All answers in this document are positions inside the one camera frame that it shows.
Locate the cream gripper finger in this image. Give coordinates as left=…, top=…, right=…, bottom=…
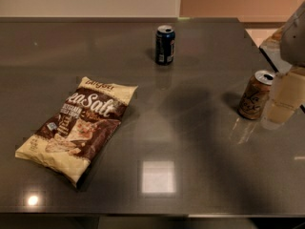
left=261, top=98, right=296, bottom=130

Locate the orange soda can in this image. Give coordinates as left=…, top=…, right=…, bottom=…
left=238, top=70, right=275, bottom=120

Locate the blue soda can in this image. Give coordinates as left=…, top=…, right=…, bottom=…
left=155, top=25, right=175, bottom=65

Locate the sea salt chips bag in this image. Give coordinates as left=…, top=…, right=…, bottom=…
left=15, top=77, right=136, bottom=185

